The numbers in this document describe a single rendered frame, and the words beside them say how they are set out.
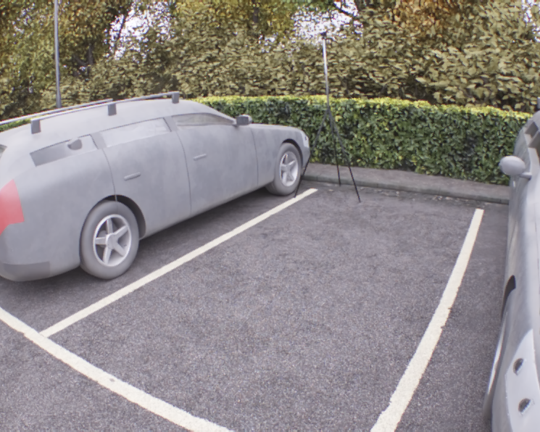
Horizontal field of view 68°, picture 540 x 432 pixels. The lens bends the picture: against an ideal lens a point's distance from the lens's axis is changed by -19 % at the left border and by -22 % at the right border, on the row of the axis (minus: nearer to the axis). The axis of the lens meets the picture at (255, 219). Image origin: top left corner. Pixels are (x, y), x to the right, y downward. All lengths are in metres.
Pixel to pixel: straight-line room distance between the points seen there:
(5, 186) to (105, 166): 0.95
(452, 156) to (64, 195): 5.22
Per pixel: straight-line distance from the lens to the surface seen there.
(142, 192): 4.11
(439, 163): 6.87
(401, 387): 2.57
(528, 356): 1.65
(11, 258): 3.57
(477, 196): 6.22
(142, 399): 2.58
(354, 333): 3.05
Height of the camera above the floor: 1.59
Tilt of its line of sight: 18 degrees down
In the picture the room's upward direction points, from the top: 3 degrees counter-clockwise
